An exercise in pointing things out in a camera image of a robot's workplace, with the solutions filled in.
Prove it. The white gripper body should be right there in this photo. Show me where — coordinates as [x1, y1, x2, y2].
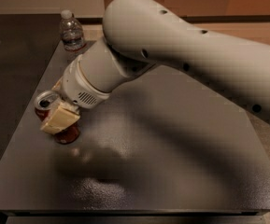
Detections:
[61, 55, 109, 109]

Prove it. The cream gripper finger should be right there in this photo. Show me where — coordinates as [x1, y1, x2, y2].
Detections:
[40, 100, 80, 134]
[51, 78, 62, 92]

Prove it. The red coca-cola can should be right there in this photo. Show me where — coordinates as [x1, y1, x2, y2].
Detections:
[34, 91, 80, 145]

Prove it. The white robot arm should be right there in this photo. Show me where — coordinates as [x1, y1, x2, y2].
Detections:
[41, 0, 270, 134]

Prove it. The clear plastic water bottle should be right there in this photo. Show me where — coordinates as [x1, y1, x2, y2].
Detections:
[59, 9, 86, 52]

